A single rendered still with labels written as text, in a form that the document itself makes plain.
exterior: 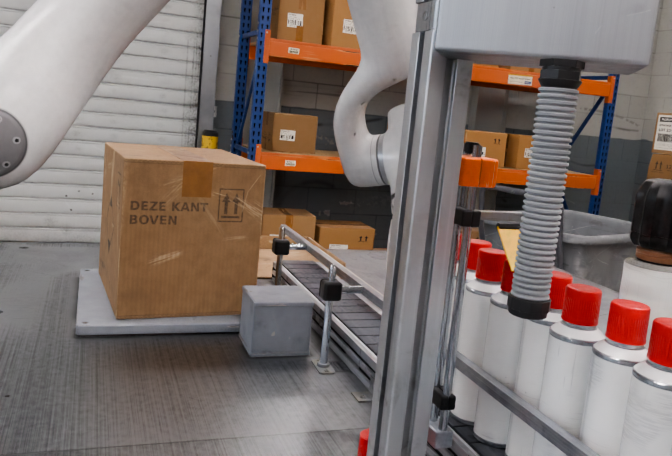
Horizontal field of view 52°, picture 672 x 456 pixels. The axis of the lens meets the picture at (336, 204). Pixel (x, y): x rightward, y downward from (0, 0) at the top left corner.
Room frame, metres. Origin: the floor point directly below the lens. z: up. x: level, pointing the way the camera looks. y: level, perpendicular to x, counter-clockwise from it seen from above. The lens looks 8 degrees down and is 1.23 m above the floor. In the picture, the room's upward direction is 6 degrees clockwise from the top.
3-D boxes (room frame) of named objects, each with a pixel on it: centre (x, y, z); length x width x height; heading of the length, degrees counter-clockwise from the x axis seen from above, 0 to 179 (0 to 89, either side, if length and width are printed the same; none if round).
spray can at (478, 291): (0.78, -0.19, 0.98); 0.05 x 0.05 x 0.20
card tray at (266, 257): (1.68, 0.14, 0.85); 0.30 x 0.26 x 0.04; 20
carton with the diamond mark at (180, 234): (1.27, 0.30, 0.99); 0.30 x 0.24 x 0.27; 25
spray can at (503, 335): (0.73, -0.21, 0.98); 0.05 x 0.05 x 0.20
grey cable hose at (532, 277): (0.55, -0.17, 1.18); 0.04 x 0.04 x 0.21
